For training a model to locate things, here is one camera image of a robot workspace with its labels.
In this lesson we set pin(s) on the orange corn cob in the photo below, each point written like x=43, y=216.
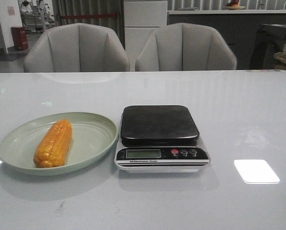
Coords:
x=52, y=149

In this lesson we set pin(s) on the black silver kitchen scale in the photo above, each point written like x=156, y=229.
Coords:
x=159, y=139

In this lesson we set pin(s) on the right grey armchair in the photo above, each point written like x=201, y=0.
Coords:
x=185, y=47

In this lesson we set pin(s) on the grey armchair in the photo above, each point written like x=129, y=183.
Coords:
x=185, y=47
x=77, y=47

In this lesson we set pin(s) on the left grey armchair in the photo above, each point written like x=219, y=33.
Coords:
x=77, y=47

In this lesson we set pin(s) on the light green plate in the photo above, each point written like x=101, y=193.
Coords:
x=93, y=136

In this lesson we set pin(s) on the white cabinet column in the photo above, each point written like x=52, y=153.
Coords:
x=140, y=18

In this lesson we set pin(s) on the red barrier belt stanchion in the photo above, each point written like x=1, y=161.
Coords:
x=110, y=20

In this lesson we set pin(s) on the dark grey counter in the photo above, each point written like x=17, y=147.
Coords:
x=238, y=28

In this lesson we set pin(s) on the fruit bowl on counter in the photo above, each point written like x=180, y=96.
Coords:
x=233, y=5

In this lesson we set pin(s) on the red trash bin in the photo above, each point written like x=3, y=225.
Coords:
x=19, y=38

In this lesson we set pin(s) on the dark side table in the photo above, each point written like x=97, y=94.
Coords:
x=270, y=39

